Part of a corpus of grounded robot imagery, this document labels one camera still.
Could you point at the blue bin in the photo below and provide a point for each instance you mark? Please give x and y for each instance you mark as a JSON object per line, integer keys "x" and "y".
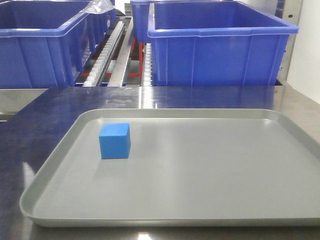
{"x": 43, "y": 43}
{"x": 140, "y": 22}
{"x": 101, "y": 24}
{"x": 215, "y": 43}

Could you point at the red shelf frame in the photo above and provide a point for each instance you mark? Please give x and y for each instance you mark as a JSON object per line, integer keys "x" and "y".
{"x": 133, "y": 67}

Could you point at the blue cube block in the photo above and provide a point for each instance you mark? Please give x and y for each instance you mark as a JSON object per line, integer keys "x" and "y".
{"x": 115, "y": 141}

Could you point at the white roller rail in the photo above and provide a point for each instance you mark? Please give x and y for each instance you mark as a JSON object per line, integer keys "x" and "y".
{"x": 147, "y": 66}
{"x": 101, "y": 65}

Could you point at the clear plastic bag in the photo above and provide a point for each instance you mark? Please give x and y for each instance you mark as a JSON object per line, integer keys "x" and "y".
{"x": 98, "y": 7}

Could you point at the blue bin front right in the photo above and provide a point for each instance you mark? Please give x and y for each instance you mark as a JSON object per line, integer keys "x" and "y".
{"x": 215, "y": 43}

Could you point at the blue bin front left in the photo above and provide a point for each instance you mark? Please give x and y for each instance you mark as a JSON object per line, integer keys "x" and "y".
{"x": 43, "y": 43}

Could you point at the blue bin back right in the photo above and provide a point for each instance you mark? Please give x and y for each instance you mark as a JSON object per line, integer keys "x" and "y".
{"x": 140, "y": 22}

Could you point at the white roller rail right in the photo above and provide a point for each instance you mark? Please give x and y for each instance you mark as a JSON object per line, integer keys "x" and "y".
{"x": 147, "y": 66}

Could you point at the grey plastic tray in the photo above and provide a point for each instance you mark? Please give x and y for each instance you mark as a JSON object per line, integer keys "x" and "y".
{"x": 186, "y": 167}

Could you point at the blue bin back left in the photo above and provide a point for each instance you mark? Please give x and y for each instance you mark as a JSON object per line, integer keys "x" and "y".
{"x": 101, "y": 24}

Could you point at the white roller rail left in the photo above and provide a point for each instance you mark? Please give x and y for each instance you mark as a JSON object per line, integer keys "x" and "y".
{"x": 101, "y": 65}

